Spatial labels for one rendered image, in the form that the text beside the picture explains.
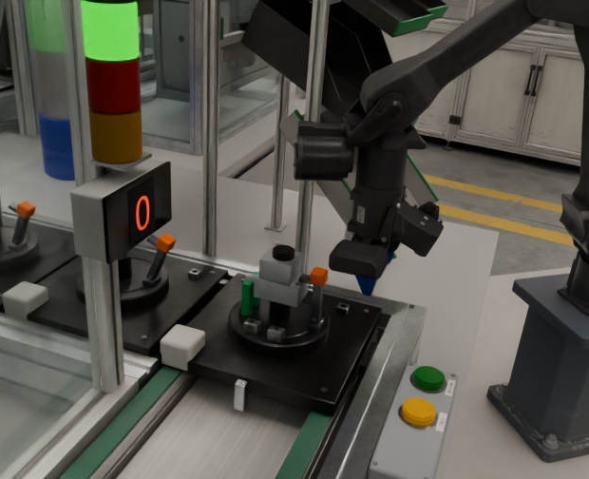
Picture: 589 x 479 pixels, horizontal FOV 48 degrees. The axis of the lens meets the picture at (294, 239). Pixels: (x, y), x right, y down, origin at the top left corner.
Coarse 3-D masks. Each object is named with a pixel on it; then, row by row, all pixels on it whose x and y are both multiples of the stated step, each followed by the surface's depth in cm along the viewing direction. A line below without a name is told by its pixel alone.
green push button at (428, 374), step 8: (424, 368) 87; (432, 368) 87; (416, 376) 85; (424, 376) 85; (432, 376) 85; (440, 376) 85; (416, 384) 85; (424, 384) 84; (432, 384) 84; (440, 384) 84
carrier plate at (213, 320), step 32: (224, 288) 102; (192, 320) 93; (224, 320) 94; (352, 320) 96; (224, 352) 87; (320, 352) 89; (352, 352) 89; (256, 384) 82; (288, 384) 82; (320, 384) 83
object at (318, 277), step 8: (312, 272) 86; (320, 272) 86; (328, 272) 87; (304, 280) 87; (312, 280) 87; (320, 280) 86; (320, 288) 87; (312, 296) 88; (320, 296) 88; (312, 304) 89; (320, 304) 89; (312, 312) 89; (320, 312) 89; (312, 320) 90
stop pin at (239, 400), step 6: (240, 384) 82; (246, 384) 82; (240, 390) 82; (246, 390) 83; (240, 396) 83; (246, 396) 83; (234, 402) 83; (240, 402) 83; (246, 402) 84; (234, 408) 84; (240, 408) 83
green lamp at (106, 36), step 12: (84, 0) 60; (84, 12) 60; (96, 12) 59; (108, 12) 59; (120, 12) 59; (132, 12) 60; (84, 24) 60; (96, 24) 59; (108, 24) 59; (120, 24) 60; (132, 24) 61; (84, 36) 61; (96, 36) 60; (108, 36) 60; (120, 36) 60; (132, 36) 61; (96, 48) 60; (108, 48) 60; (120, 48) 61; (132, 48) 62; (108, 60) 61; (120, 60) 61
